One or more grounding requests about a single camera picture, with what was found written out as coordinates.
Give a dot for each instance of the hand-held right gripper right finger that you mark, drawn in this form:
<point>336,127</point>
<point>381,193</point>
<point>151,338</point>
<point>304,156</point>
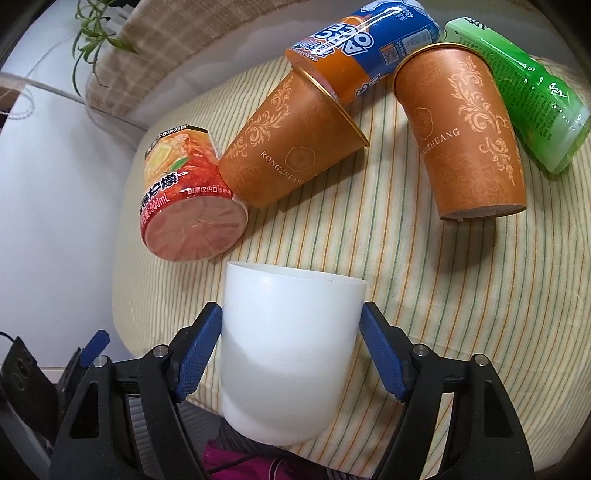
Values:
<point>385,355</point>

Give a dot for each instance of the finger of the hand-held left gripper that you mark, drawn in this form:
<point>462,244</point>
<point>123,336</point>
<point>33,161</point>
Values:
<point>95,345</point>

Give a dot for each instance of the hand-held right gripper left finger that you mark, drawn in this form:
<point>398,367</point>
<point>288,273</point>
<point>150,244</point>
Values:
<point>196,355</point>

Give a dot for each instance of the white cup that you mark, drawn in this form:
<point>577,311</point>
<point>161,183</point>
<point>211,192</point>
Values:
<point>286,341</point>

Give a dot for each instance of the orange patterned paper cup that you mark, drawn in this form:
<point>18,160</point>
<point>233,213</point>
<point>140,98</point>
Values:
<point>461,134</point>
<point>286,143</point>

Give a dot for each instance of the pink clothing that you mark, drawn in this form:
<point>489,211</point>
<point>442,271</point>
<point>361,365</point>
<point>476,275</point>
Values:
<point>258,464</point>

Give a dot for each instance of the striped yellow cloth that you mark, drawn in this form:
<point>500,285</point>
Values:
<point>369,230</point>

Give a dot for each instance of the red pink drink bottle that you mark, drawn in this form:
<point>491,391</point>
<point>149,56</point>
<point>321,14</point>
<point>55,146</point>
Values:
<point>184,194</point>

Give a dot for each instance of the green drink bottle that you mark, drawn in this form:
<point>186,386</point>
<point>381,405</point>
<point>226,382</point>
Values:
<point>535,97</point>

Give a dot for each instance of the green potted plant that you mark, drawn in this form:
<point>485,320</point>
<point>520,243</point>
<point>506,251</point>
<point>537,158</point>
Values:
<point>99,34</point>

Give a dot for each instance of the beige woven cushion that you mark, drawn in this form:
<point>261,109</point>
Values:
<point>184,41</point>

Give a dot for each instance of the blue orange drink bottle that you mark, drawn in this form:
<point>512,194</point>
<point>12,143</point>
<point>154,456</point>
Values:
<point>369,41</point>

